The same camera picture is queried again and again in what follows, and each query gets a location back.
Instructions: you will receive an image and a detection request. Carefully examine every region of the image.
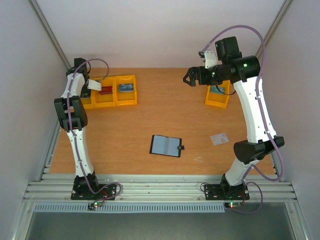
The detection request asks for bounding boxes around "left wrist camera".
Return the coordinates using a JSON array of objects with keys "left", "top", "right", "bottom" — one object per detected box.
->
[{"left": 87, "top": 79, "right": 102, "bottom": 91}]

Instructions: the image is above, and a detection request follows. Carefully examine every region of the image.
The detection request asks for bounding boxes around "right circuit board with LED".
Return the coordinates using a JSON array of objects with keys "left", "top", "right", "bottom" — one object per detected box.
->
[{"left": 224, "top": 202, "right": 242, "bottom": 209}]

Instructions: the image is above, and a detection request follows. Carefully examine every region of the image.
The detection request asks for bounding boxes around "blue credit card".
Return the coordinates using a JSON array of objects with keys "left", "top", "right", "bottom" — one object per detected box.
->
[{"left": 118, "top": 83, "right": 134, "bottom": 93}]

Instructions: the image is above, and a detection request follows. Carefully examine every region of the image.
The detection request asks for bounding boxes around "card holder with clear sleeves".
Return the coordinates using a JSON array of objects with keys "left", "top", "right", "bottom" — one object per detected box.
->
[{"left": 149, "top": 135, "right": 185, "bottom": 158}]

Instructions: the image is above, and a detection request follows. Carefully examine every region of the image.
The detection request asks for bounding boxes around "circuit board with led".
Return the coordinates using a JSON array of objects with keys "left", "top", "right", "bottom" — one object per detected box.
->
[
  {"left": 87, "top": 202, "right": 103, "bottom": 211},
  {"left": 224, "top": 202, "right": 242, "bottom": 209}
]

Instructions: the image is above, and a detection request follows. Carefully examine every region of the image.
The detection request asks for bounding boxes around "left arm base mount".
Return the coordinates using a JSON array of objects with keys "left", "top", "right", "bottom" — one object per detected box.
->
[{"left": 70, "top": 183, "right": 118, "bottom": 201}]

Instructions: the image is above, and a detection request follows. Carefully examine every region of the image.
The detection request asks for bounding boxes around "yellow bin far right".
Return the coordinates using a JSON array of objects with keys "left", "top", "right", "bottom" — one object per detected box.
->
[{"left": 205, "top": 80, "right": 231, "bottom": 109}]

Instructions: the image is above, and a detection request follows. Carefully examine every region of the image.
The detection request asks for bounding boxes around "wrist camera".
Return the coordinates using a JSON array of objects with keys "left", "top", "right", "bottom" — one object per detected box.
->
[
  {"left": 198, "top": 50, "right": 218, "bottom": 69},
  {"left": 87, "top": 79, "right": 102, "bottom": 91}
]

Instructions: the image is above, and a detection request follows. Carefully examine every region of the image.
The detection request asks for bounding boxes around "teal card in bin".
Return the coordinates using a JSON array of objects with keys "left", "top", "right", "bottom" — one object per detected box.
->
[{"left": 209, "top": 85, "right": 225, "bottom": 95}]

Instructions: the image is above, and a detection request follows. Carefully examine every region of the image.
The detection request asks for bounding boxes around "white card with red pattern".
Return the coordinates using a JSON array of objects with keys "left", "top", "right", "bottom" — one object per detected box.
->
[{"left": 210, "top": 133, "right": 229, "bottom": 146}]

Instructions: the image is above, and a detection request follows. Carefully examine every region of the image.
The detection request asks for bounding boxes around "right aluminium frame post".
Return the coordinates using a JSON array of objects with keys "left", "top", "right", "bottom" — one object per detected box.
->
[{"left": 256, "top": 0, "right": 294, "bottom": 67}]

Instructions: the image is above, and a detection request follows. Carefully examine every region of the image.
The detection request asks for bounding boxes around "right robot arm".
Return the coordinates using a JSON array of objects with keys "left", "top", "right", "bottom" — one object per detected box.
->
[{"left": 183, "top": 36, "right": 285, "bottom": 200}]

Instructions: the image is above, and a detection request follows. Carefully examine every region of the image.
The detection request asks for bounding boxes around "yellow bin right of trio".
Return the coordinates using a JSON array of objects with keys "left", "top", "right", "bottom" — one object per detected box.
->
[{"left": 114, "top": 74, "right": 138, "bottom": 107}]

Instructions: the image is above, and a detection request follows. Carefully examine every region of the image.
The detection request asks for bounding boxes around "slotted grey cable duct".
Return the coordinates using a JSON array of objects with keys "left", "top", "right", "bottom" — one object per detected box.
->
[{"left": 33, "top": 202, "right": 225, "bottom": 214}]

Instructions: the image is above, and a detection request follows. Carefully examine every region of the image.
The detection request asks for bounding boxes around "left circuit board with LED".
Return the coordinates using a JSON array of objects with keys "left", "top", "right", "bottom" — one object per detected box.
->
[{"left": 87, "top": 202, "right": 103, "bottom": 211}]

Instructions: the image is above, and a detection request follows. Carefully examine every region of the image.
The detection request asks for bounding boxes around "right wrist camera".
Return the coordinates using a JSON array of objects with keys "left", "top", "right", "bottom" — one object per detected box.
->
[{"left": 198, "top": 50, "right": 218, "bottom": 69}]

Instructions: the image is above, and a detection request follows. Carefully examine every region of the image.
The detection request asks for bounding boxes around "black VIP card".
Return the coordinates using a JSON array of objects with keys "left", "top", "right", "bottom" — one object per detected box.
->
[{"left": 80, "top": 88, "right": 91, "bottom": 99}]

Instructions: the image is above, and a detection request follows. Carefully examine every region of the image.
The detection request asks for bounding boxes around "yellow bin middle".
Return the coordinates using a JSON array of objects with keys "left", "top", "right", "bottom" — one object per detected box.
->
[{"left": 94, "top": 76, "right": 116, "bottom": 109}]

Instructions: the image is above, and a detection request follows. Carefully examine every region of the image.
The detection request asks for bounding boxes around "aluminium rail frame front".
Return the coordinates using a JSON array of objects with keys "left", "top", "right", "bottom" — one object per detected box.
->
[{"left": 23, "top": 173, "right": 297, "bottom": 203}]

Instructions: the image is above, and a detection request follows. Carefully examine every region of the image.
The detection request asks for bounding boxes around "red credit card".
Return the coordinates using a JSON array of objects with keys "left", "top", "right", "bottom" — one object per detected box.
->
[{"left": 99, "top": 86, "right": 113, "bottom": 95}]

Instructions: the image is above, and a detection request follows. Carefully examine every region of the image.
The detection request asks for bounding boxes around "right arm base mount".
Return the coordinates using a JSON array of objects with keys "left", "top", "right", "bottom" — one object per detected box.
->
[{"left": 200, "top": 182, "right": 250, "bottom": 201}]

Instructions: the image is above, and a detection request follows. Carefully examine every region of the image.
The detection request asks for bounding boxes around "left aluminium frame post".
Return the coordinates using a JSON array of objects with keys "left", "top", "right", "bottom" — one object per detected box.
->
[{"left": 28, "top": 0, "right": 72, "bottom": 69}]

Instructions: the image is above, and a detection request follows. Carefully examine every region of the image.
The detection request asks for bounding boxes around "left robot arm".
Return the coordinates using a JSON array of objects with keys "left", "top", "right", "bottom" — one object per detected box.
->
[{"left": 54, "top": 58, "right": 101, "bottom": 200}]

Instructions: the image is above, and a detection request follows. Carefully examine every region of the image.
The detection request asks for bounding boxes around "aluminium frame post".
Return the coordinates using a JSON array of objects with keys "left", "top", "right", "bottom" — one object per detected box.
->
[
  {"left": 256, "top": 0, "right": 294, "bottom": 67},
  {"left": 28, "top": 0, "right": 72, "bottom": 69}
]

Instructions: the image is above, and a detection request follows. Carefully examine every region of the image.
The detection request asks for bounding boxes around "yellow bin left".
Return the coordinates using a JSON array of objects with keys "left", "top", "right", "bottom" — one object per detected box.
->
[{"left": 80, "top": 84, "right": 95, "bottom": 110}]

